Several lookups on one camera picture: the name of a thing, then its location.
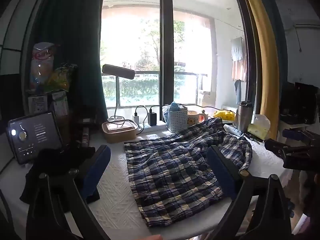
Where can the steel tumbler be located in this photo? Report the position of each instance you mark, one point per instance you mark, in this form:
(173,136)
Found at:
(243,117)

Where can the yellow green snack bag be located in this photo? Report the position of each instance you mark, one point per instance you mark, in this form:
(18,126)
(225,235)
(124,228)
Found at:
(62,78)

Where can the black balcony railing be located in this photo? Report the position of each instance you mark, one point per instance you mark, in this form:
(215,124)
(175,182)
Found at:
(147,73)

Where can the blue plaid pants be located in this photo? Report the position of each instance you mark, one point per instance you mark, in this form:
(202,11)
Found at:
(170,170)

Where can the dark window post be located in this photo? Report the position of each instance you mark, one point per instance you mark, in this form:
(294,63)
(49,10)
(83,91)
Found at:
(166,42)

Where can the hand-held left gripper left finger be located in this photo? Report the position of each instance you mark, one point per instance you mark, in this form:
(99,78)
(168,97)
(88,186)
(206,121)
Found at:
(98,170)

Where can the dark green curtain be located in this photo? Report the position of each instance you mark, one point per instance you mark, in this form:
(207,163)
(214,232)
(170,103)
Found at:
(75,42)

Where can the yellow packet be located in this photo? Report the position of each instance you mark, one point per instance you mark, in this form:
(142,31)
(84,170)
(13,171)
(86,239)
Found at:
(225,115)

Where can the white perforated basket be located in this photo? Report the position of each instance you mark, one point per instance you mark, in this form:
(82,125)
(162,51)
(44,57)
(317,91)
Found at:
(178,121)

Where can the yellow curtain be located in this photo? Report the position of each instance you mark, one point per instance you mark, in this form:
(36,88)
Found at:
(266,55)

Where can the white green carton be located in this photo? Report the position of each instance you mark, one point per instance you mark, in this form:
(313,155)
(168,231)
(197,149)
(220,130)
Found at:
(60,103)

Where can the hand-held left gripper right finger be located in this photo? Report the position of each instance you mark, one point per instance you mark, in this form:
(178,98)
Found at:
(220,172)

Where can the hanging striped cloth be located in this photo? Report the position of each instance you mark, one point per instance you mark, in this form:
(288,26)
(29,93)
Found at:
(238,55)

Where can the black tablet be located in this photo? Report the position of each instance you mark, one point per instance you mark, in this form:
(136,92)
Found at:
(35,137)

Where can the white tube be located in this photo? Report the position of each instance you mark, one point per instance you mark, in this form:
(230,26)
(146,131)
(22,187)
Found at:
(233,130)

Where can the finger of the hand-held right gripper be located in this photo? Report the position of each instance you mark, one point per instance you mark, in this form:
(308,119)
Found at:
(300,135)
(300,156)

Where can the white desk lamp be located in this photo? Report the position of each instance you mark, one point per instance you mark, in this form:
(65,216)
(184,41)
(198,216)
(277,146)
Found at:
(118,72)

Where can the white power strip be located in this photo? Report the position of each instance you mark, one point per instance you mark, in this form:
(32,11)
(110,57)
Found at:
(160,126)

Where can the cream cartoon mug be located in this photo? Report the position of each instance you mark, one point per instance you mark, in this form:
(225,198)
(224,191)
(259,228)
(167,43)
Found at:
(193,118)

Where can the yellow tissue pack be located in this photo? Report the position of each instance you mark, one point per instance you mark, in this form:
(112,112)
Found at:
(258,130)

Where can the black car key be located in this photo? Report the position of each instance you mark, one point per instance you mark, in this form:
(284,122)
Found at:
(253,137)

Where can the snack bags on shelf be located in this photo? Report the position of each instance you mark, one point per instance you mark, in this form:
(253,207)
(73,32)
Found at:
(41,65)

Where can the white charger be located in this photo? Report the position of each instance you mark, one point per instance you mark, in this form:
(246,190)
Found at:
(136,119)

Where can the brown lunch box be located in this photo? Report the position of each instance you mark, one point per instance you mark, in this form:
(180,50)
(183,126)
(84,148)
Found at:
(120,132)

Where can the black charger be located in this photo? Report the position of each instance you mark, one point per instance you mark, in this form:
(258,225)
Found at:
(152,119)

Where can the black cloth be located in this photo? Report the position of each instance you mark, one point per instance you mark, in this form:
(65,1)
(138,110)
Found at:
(57,160)

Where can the black case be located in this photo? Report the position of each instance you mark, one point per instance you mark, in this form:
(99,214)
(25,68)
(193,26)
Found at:
(300,102)

